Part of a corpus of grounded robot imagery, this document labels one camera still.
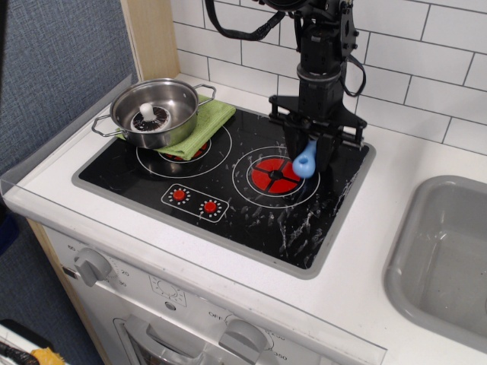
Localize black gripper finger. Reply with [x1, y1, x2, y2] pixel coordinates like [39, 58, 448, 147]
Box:
[283, 125, 309, 161]
[315, 135, 341, 171]

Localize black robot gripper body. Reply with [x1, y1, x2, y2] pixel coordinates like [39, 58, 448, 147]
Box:
[269, 76, 367, 148]

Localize blue and grey toy spoon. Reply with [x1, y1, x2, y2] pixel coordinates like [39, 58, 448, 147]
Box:
[292, 140, 317, 179]

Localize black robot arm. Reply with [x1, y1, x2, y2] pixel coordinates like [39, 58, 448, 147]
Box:
[269, 1, 367, 176]

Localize silver metal pot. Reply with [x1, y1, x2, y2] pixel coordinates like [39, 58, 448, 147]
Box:
[91, 78, 216, 150]

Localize black toy stove top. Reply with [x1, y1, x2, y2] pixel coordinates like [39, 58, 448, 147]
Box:
[73, 109, 376, 279]

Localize green folded cloth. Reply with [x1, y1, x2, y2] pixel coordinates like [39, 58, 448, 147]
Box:
[110, 92, 236, 160]

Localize right red stove knob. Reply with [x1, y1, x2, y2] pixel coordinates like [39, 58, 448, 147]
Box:
[202, 201, 218, 214]

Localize red stove knob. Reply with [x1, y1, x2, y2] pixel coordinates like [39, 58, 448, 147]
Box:
[202, 201, 218, 214]
[172, 189, 187, 202]

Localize left red stove knob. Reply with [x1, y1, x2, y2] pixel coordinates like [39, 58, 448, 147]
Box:
[172, 189, 187, 202]

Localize white and black mushroom toy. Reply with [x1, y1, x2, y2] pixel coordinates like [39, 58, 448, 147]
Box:
[130, 103, 171, 133]

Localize grey plastic sink basin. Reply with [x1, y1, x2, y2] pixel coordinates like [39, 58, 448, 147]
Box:
[384, 176, 486, 352]

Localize right grey oven dial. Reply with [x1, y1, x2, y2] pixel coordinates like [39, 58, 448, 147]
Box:
[218, 319, 268, 364]

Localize grey oven dial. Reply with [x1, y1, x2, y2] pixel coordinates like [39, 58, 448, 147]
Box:
[218, 319, 268, 364]
[75, 248, 112, 287]

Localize white toy oven front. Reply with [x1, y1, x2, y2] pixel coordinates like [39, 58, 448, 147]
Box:
[46, 229, 386, 364]

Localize left grey oven dial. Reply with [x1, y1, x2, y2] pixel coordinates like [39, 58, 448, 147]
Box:
[75, 248, 112, 287]

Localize yellow object at corner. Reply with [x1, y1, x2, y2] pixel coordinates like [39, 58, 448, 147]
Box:
[30, 348, 66, 365]

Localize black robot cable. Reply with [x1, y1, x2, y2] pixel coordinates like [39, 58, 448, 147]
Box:
[204, 0, 286, 41]

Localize light wooden side post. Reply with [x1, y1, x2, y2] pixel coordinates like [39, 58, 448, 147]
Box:
[120, 0, 180, 81]

